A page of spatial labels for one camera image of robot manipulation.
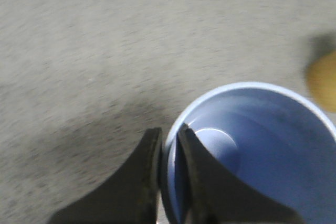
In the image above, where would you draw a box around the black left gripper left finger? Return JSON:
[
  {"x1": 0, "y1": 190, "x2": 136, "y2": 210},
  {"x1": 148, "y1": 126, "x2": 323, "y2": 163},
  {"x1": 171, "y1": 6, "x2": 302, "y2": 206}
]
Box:
[{"x1": 49, "y1": 127, "x2": 162, "y2": 223}]

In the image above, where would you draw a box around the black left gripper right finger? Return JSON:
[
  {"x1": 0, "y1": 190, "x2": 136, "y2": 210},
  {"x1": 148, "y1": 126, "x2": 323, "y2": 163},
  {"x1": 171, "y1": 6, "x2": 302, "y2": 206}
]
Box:
[{"x1": 177, "y1": 124, "x2": 304, "y2": 223}]

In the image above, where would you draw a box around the blue plastic cup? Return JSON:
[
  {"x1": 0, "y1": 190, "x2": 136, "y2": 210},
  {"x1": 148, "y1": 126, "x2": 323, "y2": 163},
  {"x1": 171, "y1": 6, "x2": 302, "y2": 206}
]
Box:
[{"x1": 161, "y1": 82, "x2": 335, "y2": 223}]

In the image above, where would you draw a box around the bamboo wooden cup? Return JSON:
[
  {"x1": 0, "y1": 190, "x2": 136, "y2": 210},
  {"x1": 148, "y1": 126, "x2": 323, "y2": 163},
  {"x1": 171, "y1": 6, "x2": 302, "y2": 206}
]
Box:
[{"x1": 306, "y1": 51, "x2": 335, "y2": 113}]

